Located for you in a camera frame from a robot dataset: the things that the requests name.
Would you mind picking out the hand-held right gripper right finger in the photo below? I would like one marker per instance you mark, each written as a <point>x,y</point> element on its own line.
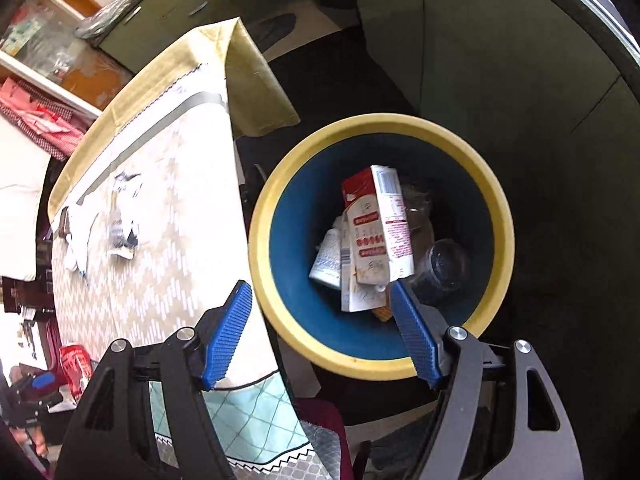
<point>415,337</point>

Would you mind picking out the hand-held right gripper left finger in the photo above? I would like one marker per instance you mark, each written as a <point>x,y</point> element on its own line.
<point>227,335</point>

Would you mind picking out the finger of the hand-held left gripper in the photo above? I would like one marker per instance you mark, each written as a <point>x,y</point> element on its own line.
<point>44,380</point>

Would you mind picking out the crushed red soda can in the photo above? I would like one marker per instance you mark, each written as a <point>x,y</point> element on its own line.
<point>75,367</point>

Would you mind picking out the orange plastic wrapper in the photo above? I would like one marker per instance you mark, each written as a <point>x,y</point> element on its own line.
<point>384,313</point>

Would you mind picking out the white paper box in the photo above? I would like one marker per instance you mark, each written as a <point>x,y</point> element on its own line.
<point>357,290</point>

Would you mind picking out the clear plastic jar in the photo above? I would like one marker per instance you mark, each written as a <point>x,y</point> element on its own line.
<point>442,267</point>

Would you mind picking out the blue bin with yellow rim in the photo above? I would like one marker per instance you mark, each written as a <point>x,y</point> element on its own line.
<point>300,280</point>

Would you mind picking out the red and white milk carton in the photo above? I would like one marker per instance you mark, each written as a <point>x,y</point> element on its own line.
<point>375,220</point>

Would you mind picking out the crushed clear plastic bottle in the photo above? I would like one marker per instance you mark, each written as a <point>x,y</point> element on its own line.
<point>417,205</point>

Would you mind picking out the dark red chair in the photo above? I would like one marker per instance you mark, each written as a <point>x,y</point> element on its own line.
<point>320,420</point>

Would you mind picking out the patterned tablecloth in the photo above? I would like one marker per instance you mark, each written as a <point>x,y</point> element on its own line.
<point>165,200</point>

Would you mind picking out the illustrated sticker sheet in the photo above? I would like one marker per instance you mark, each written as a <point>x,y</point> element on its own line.
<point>122,220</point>

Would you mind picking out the white hanging cloth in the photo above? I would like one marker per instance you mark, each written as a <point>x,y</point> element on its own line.
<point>20,210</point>

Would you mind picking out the red checked apron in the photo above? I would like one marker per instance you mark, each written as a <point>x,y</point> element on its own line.
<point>35,120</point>

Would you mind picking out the dark green sink cabinets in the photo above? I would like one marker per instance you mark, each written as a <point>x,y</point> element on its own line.
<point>500,60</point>

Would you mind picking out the green lower cabinets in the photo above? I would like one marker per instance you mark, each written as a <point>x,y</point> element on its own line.
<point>165,15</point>

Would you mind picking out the glass sliding door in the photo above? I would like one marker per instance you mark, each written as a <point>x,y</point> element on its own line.
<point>50,45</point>

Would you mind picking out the clear plastic bag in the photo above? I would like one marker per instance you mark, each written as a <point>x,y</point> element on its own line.
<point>107,15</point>

